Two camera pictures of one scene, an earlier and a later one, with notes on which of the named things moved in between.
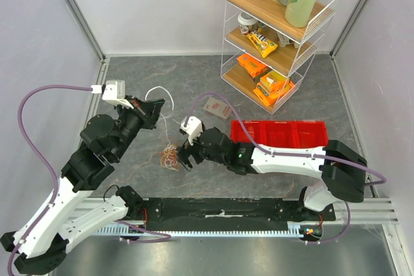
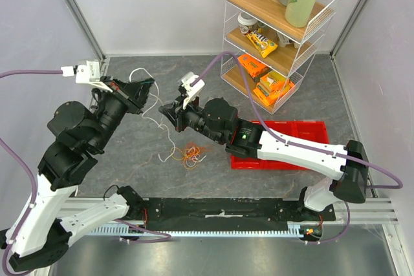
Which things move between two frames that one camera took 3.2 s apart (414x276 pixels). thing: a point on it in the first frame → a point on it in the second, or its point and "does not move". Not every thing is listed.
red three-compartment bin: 292,134 does not move
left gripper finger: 151,110 → 136,91
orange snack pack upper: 252,65 does not move
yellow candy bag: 264,45 does not move
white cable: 173,108 → 150,106
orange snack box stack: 271,86 does not move
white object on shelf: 283,41 does not move
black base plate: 229,214 does not move
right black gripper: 191,152 → 178,116
